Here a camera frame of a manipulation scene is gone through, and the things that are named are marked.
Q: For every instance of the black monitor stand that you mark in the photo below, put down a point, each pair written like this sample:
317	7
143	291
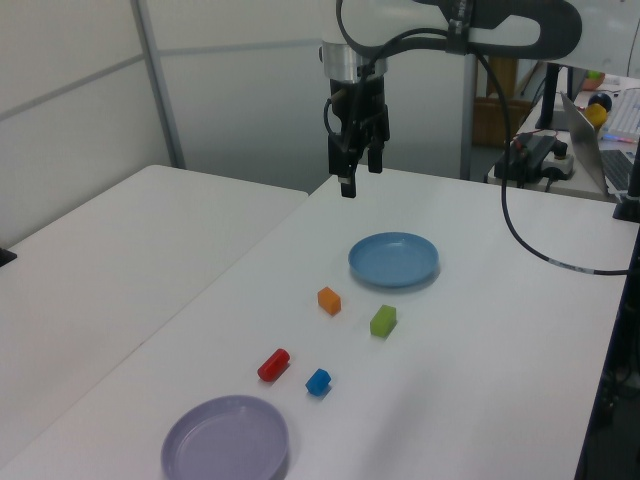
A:
550	95

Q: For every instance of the green block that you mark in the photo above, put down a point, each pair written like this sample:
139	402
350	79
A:
382	322

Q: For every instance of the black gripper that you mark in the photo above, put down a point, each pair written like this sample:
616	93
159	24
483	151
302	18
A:
357	100

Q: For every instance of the dark ball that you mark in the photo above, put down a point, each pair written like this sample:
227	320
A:
602	99

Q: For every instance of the red cylinder block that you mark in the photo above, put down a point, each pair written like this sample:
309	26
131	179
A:
272	366

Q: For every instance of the silver laptop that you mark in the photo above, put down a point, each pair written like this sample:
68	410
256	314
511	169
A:
582	145

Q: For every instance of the yellow ball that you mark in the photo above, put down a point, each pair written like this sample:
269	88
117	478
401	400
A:
597	117

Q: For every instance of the black power adapter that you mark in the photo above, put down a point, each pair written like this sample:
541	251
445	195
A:
537	146

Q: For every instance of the blue block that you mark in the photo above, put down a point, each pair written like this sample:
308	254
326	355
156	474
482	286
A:
316	383

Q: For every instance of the white keyboard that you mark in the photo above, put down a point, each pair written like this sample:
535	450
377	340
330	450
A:
625	115

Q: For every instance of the white office desk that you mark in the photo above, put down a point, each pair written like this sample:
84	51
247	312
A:
575	187

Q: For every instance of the blue plate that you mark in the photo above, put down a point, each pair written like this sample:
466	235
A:
395	260

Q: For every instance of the black table side frame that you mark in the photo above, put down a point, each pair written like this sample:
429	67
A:
615	375

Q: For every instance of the green toy fruit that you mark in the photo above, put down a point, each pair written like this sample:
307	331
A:
595	75

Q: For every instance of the purple plate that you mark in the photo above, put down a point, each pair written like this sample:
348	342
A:
225	445

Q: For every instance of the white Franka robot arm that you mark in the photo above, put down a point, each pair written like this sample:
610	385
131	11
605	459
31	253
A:
400	15

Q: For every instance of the grey partition post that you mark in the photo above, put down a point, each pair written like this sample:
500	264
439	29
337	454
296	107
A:
155	75
466	125

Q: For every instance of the orange block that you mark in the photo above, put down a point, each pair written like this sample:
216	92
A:
328	300

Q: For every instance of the wooden cabinet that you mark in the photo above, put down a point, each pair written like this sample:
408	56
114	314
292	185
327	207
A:
492	120

